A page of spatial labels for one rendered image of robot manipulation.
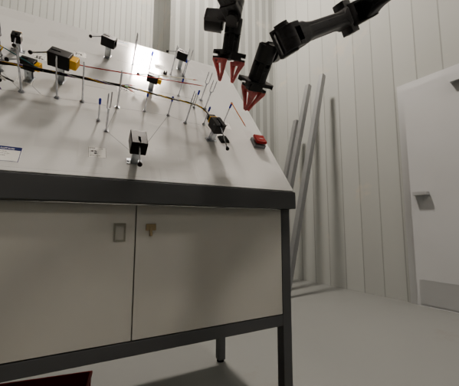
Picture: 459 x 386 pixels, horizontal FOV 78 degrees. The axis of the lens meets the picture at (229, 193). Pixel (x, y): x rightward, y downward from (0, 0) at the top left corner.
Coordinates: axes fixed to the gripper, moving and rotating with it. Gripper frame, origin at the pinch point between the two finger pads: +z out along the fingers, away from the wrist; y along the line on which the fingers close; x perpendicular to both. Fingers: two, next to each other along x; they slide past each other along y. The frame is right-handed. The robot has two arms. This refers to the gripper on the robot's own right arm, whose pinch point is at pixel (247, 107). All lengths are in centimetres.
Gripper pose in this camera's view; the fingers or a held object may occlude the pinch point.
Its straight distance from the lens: 98.9
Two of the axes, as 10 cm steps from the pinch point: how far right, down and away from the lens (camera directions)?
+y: -8.2, 0.8, -5.7
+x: 4.9, 6.0, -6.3
